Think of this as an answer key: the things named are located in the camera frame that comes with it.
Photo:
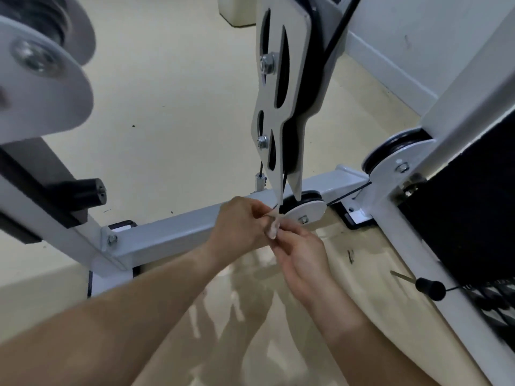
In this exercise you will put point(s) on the person's left hand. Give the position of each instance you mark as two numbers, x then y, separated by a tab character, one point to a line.
237	229

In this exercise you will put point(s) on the person's right hand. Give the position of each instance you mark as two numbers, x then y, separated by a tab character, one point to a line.
305	261

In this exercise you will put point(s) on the white cleaning wipe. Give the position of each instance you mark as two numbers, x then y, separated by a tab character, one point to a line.
274	225

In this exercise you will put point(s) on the white gym machine frame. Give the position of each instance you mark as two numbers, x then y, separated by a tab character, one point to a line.
181	233

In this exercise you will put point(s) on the person's left forearm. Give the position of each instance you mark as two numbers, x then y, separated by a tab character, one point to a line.
104	317

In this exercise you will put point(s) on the person's right forearm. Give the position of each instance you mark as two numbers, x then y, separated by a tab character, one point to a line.
366	345

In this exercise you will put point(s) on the black weight stack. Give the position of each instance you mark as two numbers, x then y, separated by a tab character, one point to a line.
470	196

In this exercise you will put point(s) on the cream white storage box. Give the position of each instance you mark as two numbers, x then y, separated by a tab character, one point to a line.
237	12

